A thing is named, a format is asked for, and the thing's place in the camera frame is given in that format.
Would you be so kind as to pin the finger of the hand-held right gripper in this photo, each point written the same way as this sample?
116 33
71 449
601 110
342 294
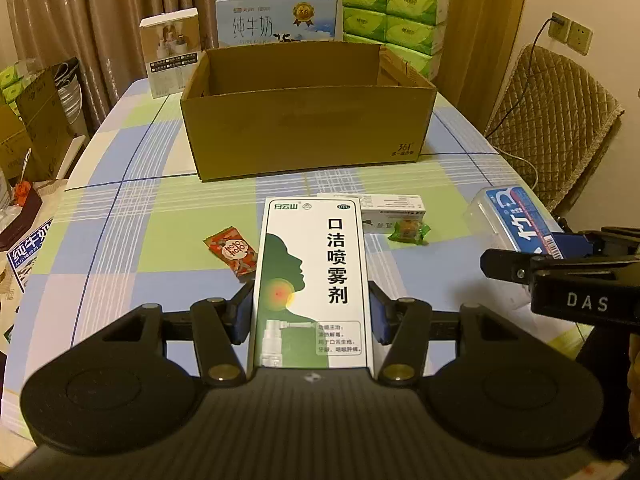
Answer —
575 246
505 265

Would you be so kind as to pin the stack of steel bowls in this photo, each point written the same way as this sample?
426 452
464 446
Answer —
67 95

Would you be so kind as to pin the person's right hand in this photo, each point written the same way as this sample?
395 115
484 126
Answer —
635 385

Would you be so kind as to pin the green and white medicine box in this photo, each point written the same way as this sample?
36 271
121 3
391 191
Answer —
310 260

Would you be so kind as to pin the white stool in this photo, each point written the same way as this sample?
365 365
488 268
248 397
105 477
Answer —
75 152

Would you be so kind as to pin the loose green tissue packs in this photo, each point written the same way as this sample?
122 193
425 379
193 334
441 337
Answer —
10 85

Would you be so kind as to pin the plaid tablecloth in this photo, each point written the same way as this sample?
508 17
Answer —
150 210

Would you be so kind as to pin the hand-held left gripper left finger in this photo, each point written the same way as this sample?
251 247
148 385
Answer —
242 315

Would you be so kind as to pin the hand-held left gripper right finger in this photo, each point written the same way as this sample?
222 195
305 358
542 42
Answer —
377 315

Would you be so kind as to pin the wooden wardrobe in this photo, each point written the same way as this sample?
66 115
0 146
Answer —
475 35

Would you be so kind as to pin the long white medicine box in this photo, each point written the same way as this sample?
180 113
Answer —
390 207

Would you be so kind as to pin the dark brown tray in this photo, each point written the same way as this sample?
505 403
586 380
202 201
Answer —
25 220

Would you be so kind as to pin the green candy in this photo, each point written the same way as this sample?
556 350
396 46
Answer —
407 230

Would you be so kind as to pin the beige wall socket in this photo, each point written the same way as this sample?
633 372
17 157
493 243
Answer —
559 30
581 37

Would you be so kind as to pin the stack of green tissue packs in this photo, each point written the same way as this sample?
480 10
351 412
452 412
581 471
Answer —
395 15

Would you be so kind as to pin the beige curtain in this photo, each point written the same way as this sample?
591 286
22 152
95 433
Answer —
100 10

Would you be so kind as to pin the white product box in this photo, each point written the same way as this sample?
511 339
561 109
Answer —
167 55

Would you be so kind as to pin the red snack packet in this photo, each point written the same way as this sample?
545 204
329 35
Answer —
232 252

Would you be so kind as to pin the clear plastic case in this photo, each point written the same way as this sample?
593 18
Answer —
510 215

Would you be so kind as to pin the small cardboard carton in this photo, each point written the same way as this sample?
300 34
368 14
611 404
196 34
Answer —
12 145

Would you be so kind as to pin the small orange toy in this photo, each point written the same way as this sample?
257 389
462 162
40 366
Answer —
22 194

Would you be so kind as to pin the large cardboard carton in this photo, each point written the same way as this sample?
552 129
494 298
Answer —
45 125

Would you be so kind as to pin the chair with quilted cover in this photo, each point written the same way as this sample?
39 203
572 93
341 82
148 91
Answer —
550 120

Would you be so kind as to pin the blue milk carton box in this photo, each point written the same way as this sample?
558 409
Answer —
270 20

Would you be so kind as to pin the cardboard box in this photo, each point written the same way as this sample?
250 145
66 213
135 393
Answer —
300 130

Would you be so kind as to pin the blue milk leaflet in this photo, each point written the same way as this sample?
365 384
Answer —
32 255

